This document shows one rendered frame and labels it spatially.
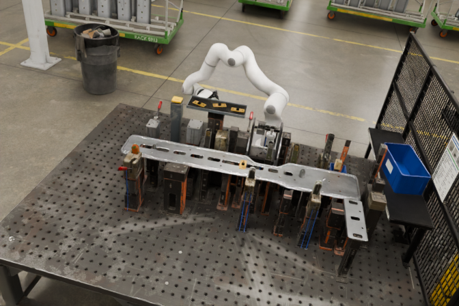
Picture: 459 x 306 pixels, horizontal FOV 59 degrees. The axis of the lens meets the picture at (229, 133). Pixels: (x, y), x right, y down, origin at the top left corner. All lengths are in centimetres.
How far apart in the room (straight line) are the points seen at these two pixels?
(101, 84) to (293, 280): 345
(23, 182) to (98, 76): 161
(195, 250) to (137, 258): 30
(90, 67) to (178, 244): 302
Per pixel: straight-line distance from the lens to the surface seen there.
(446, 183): 229
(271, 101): 259
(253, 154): 251
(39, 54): 580
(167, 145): 245
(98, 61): 483
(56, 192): 264
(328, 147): 243
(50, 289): 307
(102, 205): 251
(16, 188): 384
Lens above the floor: 243
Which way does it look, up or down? 33 degrees down
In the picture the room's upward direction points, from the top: 8 degrees clockwise
